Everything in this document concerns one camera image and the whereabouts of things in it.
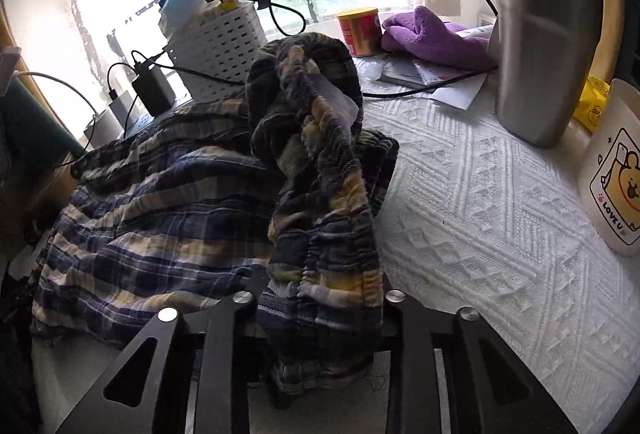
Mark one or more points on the white perforated basket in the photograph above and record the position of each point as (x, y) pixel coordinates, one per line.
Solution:
(225, 44)

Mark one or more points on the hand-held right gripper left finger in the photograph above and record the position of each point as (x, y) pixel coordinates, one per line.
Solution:
(225, 339)

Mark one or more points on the white desk lamp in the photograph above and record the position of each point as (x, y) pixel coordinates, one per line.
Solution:
(102, 126)

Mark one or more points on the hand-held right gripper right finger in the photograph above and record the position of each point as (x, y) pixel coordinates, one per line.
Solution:
(410, 339)

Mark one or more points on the dark teal curtain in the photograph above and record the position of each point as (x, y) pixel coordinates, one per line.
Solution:
(30, 129)

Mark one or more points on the white power strip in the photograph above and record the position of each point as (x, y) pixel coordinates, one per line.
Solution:
(137, 121)

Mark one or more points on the white cartoon mug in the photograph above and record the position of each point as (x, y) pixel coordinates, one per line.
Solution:
(615, 184)

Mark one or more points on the papers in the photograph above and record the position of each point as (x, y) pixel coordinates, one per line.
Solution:
(450, 89)

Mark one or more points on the white charger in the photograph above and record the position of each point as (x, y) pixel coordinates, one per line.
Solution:
(122, 109)

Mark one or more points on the plaid pants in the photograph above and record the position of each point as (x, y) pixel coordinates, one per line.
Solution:
(175, 214)

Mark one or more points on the purple cloth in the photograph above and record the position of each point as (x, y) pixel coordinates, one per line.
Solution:
(430, 39)

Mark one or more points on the steel tumbler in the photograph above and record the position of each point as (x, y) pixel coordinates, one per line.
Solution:
(540, 39)

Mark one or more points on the orange can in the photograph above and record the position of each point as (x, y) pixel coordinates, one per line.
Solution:
(360, 34)

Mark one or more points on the black charger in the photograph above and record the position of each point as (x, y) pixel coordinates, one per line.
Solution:
(155, 89)

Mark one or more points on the yellow packet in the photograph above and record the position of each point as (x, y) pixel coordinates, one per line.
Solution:
(592, 106)

